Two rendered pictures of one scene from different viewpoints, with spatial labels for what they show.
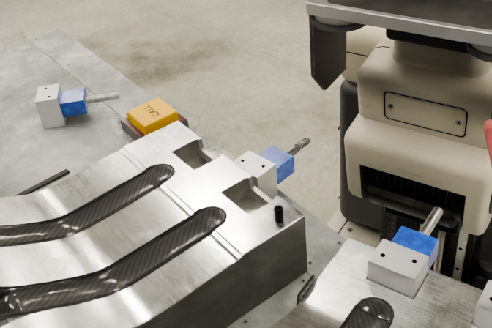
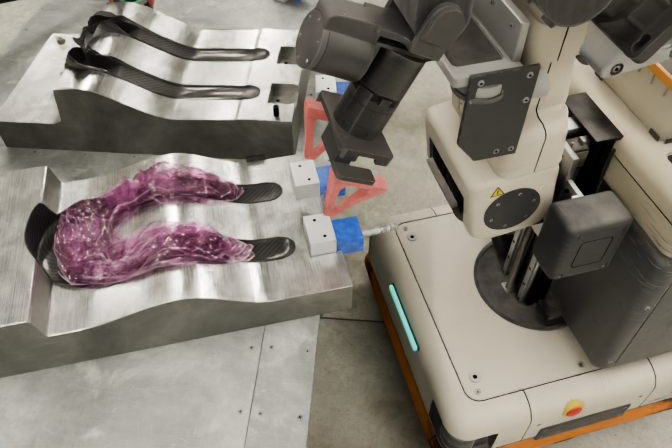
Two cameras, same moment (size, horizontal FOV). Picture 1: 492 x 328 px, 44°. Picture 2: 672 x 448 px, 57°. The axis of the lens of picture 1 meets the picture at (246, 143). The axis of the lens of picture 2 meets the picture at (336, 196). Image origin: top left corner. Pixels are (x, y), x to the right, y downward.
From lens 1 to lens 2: 0.59 m
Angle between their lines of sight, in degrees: 30
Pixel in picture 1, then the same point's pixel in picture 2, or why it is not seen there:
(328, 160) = not seen: hidden behind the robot
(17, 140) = not seen: outside the picture
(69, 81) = not seen: outside the picture
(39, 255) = (157, 58)
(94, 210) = (212, 54)
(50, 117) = not seen: outside the picture
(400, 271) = (295, 178)
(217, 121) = not seen: hidden behind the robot
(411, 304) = (290, 200)
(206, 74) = not seen: hidden behind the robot
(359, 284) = (282, 175)
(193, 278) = (206, 114)
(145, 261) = (201, 93)
